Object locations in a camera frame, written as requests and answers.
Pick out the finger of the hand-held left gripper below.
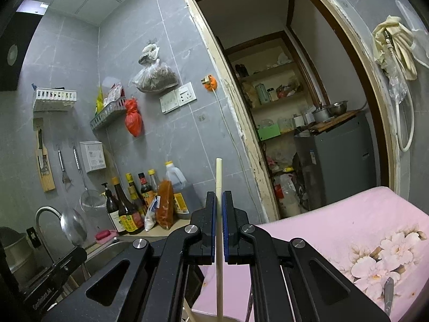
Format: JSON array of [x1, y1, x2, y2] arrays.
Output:
[[50, 246, 88, 280]]

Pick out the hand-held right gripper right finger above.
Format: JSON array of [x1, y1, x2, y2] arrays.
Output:
[[222, 191, 391, 322]]

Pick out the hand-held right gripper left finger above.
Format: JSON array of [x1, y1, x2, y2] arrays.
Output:
[[42, 191, 217, 322]]

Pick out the wooden chopstick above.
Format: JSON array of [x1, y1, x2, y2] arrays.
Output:
[[215, 158, 225, 321]]

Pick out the metal ladle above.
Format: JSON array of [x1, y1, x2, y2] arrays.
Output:
[[60, 207, 88, 247]]

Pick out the stainless steel sink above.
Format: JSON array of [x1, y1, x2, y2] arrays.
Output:
[[70, 238, 135, 291]]

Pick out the chrome faucet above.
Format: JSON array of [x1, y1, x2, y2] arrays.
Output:
[[35, 206, 65, 266]]

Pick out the orange red seasoning packet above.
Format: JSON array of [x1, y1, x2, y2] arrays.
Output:
[[156, 179, 175, 230]]

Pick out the grey metal pot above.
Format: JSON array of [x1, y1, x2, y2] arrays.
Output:
[[0, 226, 38, 284]]

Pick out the large cooking oil jug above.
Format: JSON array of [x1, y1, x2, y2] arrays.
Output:
[[164, 160, 195, 221]]

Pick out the metal mesh skimmer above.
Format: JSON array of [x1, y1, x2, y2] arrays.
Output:
[[73, 145, 107, 214]]

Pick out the white blue packet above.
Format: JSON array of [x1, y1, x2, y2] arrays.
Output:
[[144, 196, 160, 232]]

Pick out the black pump bottle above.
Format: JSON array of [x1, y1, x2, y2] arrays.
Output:
[[101, 182, 121, 233]]

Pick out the pile of plastic bags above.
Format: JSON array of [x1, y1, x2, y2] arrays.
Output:
[[272, 172, 303, 217]]

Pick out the large dark sauce bottle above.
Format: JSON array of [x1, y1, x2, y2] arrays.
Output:
[[110, 177, 143, 236]]

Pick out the small yellow capped bottle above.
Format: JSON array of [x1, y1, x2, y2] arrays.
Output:
[[148, 169, 160, 196]]

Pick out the red capped sauce bottle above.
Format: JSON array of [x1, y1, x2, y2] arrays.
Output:
[[137, 172, 155, 208]]

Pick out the yellow capped sauce bottle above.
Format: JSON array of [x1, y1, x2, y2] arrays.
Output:
[[125, 173, 147, 222]]

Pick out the small metal hanging utensil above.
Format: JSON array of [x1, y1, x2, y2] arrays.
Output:
[[57, 145, 73, 185]]

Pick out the pink floral tablecloth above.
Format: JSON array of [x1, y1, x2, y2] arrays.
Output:
[[191, 186, 429, 322]]

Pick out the green box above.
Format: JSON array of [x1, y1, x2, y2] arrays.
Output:
[[257, 123, 281, 142]]

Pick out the grey cabinet box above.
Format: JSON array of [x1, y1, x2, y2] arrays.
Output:
[[294, 111, 381, 213]]

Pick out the red plastic bag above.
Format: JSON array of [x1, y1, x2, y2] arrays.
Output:
[[125, 97, 143, 138]]

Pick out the small metal cooking pot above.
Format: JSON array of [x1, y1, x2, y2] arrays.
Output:
[[311, 105, 332, 123]]

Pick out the wooden cutting board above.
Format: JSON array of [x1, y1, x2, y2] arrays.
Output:
[[308, 110, 365, 134]]

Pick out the yellow packet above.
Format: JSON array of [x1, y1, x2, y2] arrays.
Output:
[[95, 85, 105, 115]]

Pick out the wooden closet shelf unit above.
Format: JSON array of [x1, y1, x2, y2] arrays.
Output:
[[221, 31, 331, 162]]

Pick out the clear bag of dried goods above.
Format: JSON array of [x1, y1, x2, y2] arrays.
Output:
[[129, 43, 180, 94]]

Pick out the metal bowl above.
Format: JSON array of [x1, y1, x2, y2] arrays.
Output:
[[326, 100, 349, 116]]

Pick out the red white packet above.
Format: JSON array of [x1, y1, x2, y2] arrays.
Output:
[[103, 83, 125, 108]]

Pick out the large ornate silver table knife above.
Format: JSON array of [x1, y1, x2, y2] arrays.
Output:
[[383, 276, 395, 316]]

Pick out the clear plastic bag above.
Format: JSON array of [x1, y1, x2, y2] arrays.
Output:
[[388, 63, 410, 105]]

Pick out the black wall socket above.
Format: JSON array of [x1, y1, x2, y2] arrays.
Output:
[[26, 227, 39, 250]]

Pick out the white wall box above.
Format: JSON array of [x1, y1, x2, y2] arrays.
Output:
[[79, 140, 107, 174]]

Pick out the worn wooden door frame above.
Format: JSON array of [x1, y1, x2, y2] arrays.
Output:
[[180, 0, 400, 222]]

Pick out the white wall switch panel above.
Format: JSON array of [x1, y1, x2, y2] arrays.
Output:
[[159, 90, 180, 114]]

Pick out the white wall socket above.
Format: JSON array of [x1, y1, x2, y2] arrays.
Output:
[[176, 82, 197, 107]]

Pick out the grey wall basket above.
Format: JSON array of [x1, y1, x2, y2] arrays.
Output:
[[89, 102, 128, 131]]

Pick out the orange wall hook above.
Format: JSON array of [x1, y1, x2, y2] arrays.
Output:
[[201, 73, 219, 92]]

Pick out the white wall basket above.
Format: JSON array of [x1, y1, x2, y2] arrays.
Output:
[[32, 87, 78, 112]]

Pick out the white hose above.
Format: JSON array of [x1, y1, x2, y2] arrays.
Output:
[[395, 85, 415, 152]]

